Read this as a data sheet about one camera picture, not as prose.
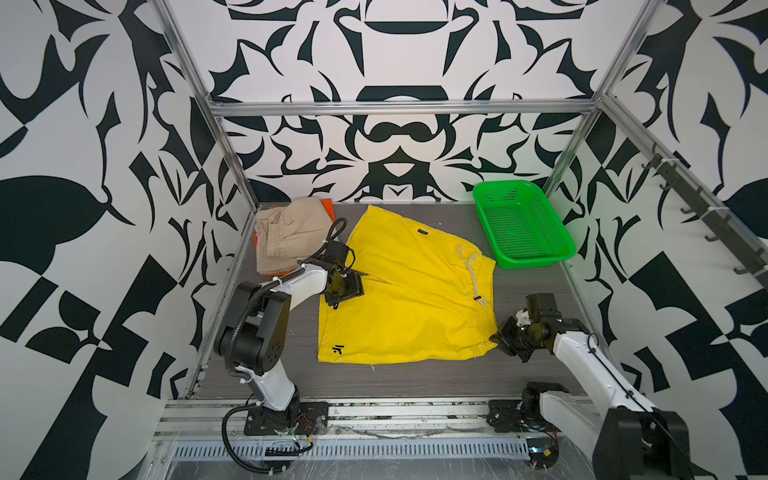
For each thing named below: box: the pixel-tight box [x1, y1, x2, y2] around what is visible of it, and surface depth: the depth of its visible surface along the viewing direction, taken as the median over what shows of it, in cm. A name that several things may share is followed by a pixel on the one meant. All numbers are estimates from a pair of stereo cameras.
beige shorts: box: [255, 197, 333, 274], surface depth 106 cm
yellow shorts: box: [318, 205, 499, 363], surface depth 95 cm
